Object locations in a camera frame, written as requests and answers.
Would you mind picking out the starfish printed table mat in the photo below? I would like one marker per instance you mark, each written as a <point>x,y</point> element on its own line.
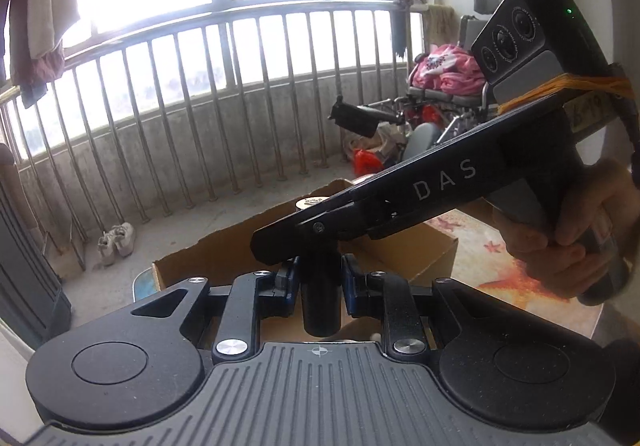
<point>500,271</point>

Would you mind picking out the blue hanging garment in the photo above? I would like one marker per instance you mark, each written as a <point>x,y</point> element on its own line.
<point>32,94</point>

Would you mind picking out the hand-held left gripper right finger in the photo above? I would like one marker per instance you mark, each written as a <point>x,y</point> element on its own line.
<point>350,286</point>

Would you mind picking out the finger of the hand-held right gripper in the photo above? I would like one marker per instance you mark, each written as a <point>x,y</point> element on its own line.
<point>285,238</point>
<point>314,202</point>

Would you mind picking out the pink clothes pile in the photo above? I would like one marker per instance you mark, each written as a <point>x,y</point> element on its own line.
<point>450,71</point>

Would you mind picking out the beige hanging towel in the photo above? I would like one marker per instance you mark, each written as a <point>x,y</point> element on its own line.
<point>440,29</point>

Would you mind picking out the yellow rubber bands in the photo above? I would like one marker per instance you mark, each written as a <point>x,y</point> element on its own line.
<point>550,89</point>

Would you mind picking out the red plastic bag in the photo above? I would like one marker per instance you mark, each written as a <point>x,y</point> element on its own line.
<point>367,161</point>

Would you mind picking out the person's right hand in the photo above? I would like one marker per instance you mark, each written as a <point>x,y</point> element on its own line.
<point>545,266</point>

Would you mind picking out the wheelchair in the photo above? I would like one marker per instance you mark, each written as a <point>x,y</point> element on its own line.
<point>357,116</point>

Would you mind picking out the beige plastic bag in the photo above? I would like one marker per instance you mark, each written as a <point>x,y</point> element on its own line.
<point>387,139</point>

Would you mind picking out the black cylindrical bottle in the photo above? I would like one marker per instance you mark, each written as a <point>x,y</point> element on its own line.
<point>320,296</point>

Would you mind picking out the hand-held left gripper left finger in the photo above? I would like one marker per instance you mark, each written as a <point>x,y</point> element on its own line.
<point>291,283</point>

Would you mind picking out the white sneaker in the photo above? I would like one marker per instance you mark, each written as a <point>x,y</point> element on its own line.
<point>106,248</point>
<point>125,238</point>

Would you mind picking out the maroon hanging jacket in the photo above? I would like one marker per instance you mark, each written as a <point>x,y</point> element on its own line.
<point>20,16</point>

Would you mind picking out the metal balcony railing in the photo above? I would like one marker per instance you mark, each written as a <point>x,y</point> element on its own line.
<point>250,9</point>

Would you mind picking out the brown cardboard box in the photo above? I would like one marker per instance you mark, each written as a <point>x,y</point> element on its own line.
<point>225,251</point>

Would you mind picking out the dark hanging cloth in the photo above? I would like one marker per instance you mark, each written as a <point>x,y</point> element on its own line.
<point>400,31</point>

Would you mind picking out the dark grey ribbed panel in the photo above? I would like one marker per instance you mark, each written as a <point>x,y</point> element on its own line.
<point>30,271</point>

